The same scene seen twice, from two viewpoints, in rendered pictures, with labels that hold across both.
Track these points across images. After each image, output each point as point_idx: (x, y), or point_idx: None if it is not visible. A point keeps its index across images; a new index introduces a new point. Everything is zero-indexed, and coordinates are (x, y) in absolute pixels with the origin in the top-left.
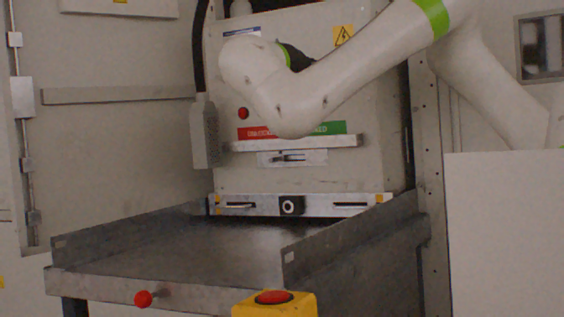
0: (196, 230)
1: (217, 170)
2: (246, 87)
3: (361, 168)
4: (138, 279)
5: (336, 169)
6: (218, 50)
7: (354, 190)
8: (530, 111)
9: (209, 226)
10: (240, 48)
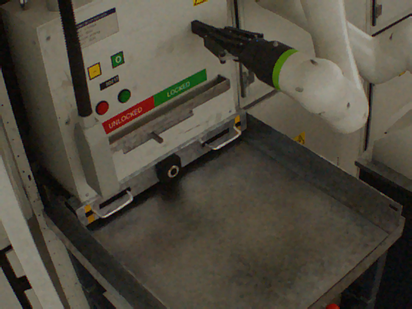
0: (121, 251)
1: (78, 182)
2: (346, 111)
3: (218, 103)
4: (310, 307)
5: (199, 114)
6: (62, 51)
7: (214, 123)
8: (354, 30)
9: (112, 239)
10: (343, 81)
